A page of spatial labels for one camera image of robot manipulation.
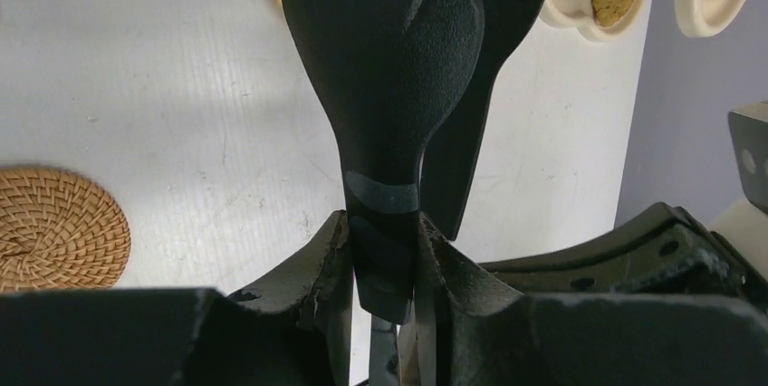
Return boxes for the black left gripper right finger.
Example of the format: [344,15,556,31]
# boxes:
[415,220,767,385]

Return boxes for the metal tongs with black tips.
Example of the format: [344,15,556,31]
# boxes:
[283,0,544,385]

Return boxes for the light woven round coaster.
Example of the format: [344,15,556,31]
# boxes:
[1,167,131,293]

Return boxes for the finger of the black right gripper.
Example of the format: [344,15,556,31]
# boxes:
[482,202,767,300]

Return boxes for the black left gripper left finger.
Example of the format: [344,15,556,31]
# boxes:
[1,211,352,385]

